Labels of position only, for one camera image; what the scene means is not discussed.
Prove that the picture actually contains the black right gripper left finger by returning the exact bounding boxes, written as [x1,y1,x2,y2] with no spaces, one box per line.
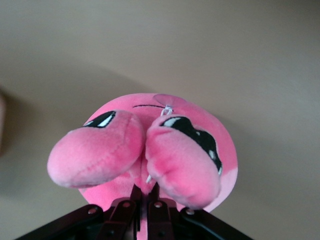
[96,184,145,240]

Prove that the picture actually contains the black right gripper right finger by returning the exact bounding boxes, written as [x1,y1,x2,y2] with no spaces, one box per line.
[146,183,177,240]

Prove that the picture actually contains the pink plush toy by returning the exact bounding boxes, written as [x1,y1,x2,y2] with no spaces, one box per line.
[46,92,239,215]

